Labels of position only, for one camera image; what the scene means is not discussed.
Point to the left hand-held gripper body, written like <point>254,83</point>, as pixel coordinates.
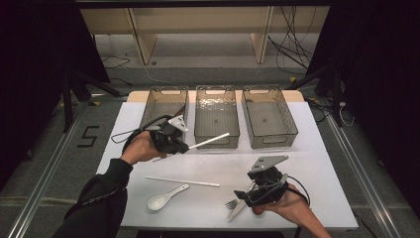
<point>165,137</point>

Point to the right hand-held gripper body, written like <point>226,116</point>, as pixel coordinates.
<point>269,188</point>

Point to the metal fork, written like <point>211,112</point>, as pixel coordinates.
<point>231,204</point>

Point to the metal knife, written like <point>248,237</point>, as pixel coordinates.
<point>236,211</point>

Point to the brown wooden chopstick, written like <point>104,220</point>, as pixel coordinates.
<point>181,110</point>

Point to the smoky clear plastic bin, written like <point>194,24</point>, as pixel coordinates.
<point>216,115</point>
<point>163,105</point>
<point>269,119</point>

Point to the white ceramic spoon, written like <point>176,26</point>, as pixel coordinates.
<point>157,201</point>

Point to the person's left hand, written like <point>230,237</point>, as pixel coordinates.
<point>140,148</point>

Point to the person's right hand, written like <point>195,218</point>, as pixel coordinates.
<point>294,206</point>

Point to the black tripod stand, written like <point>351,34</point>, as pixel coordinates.
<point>68,109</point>

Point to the black metal stand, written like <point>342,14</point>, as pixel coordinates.
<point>336,105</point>

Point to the light wooden desk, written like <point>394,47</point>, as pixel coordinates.
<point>198,20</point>

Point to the black curtain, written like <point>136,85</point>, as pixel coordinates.
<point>33,66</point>
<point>379,66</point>

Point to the metal floor rail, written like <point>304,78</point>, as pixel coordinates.
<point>367,188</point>
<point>41,190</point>

